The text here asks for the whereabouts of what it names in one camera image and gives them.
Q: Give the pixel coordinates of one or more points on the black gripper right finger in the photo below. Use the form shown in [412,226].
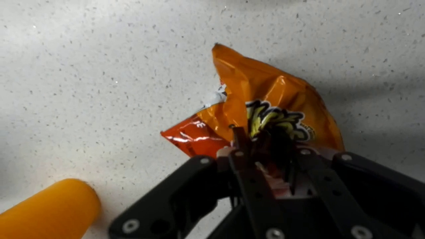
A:
[366,199]

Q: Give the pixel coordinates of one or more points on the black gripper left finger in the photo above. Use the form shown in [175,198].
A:
[175,206]

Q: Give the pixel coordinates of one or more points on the orange plastic cup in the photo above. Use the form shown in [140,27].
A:
[64,210]

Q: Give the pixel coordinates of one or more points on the orange snack packet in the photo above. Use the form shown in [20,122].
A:
[256,96]

